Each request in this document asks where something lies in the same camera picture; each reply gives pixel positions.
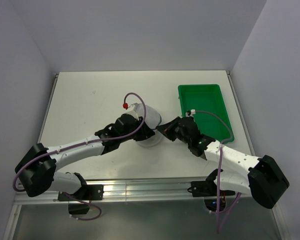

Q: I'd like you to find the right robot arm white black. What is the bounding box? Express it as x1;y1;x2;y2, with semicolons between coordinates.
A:
156;117;290;209

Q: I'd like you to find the aluminium mounting rail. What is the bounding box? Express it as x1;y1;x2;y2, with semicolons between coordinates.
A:
13;174;277;205

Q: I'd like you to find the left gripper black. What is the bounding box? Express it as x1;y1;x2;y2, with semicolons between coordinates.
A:
119;116;155;143

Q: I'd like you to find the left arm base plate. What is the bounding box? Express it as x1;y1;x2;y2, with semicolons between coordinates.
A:
57;184;104;202

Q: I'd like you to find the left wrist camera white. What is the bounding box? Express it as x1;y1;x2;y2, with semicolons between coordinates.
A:
122;102;141;115

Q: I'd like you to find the green plastic tray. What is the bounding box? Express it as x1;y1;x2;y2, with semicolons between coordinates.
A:
178;84;235;142

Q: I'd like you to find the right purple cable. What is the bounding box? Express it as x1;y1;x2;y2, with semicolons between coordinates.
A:
194;110;242;235

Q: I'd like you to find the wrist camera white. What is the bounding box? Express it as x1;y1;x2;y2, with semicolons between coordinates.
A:
122;102;141;115
185;109;196;117

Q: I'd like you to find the purple cable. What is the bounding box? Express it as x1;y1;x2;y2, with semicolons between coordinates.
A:
194;110;242;235
12;92;147;222

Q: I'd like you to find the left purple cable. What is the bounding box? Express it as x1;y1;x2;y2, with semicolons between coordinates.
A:
12;92;147;222

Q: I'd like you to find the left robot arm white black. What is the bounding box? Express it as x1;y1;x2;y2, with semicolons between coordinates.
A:
12;113;162;200

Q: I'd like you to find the white mesh laundry bag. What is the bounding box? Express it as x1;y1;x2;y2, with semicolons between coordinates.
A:
137;105;163;148

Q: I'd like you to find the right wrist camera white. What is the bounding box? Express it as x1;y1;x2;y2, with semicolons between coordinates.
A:
185;109;196;117

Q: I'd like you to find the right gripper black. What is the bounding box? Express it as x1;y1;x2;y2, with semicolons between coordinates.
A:
156;116;191;146

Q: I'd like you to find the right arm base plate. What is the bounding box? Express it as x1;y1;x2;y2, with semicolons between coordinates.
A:
187;180;217;198

